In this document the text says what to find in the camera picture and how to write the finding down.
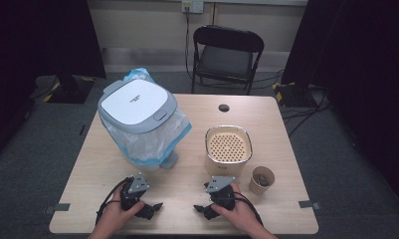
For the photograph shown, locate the black wall power cable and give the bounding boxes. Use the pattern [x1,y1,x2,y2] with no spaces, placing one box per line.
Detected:
[184,9,196,83]

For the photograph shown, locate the white grey lidded trash can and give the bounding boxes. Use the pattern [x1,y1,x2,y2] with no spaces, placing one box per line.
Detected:
[97,78,180,172]

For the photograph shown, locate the person's right hand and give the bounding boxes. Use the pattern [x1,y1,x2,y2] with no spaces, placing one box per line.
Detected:
[210,182,265,234]

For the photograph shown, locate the dark scraps in cup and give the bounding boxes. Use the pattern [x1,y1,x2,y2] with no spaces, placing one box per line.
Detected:
[257,173,271,187]

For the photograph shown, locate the white wall outlet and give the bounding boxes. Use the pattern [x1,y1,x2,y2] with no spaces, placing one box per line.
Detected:
[181,0,205,15]

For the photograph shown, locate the beige perforated strainer container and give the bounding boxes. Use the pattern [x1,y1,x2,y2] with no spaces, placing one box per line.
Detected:
[204,124,254,178]

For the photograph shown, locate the black folding chair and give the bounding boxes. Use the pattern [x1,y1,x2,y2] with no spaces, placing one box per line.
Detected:
[190,24,266,96]

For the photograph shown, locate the black curtain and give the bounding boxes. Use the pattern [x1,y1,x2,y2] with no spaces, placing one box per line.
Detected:
[281,0,399,213]
[0,0,107,167]

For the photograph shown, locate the black stand base yellow tape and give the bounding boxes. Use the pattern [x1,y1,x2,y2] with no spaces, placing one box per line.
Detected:
[43,75,98,105]
[272,81,318,109]

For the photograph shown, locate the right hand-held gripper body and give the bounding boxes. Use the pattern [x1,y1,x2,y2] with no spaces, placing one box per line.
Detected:
[203,175,238,212]

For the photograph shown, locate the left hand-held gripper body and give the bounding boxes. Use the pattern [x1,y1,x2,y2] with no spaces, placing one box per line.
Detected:
[119,171,151,212]

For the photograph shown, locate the grey tape strip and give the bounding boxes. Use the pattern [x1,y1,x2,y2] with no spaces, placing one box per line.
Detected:
[298,199,322,211]
[43,202,72,215]

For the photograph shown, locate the black floor cables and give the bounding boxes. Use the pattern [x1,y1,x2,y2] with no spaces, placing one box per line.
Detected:
[253,69,331,137]

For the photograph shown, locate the person's left hand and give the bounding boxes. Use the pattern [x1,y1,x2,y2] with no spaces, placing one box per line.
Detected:
[97,198,146,234]

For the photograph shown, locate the white trash can with bag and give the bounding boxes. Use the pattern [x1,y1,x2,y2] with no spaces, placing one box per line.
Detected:
[101,67,193,168]

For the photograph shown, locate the brown paper cup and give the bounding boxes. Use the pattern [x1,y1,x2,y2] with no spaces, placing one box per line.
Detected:
[248,165,276,196]

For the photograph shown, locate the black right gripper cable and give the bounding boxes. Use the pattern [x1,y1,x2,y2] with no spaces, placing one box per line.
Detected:
[234,191,265,227]

